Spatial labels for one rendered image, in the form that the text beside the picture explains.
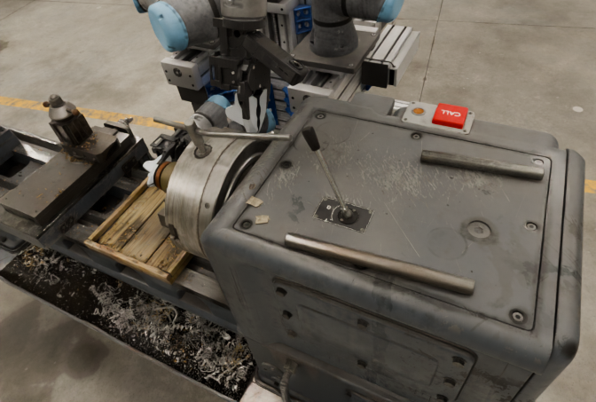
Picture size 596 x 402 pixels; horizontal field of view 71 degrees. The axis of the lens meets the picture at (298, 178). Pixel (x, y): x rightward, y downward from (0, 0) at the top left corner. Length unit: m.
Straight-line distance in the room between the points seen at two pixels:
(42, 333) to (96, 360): 0.35
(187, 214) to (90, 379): 1.41
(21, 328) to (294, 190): 1.96
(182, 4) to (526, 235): 0.86
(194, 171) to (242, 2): 0.36
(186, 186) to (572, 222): 0.69
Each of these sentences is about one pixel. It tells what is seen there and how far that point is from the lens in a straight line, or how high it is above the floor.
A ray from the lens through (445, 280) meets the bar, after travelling 0.63.
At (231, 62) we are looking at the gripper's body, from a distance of 0.73.
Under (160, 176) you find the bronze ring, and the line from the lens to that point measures 1.09.
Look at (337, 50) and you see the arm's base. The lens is 1.29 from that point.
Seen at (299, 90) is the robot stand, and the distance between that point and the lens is 1.25.
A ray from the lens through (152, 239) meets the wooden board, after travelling 1.27.
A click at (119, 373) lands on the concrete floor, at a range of 2.15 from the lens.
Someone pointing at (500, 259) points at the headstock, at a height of 1.25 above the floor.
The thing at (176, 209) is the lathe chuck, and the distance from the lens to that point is 0.91.
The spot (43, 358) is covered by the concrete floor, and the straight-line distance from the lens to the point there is 2.37.
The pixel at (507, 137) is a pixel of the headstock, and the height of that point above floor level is 1.25.
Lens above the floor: 1.80
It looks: 45 degrees down
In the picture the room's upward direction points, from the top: 8 degrees counter-clockwise
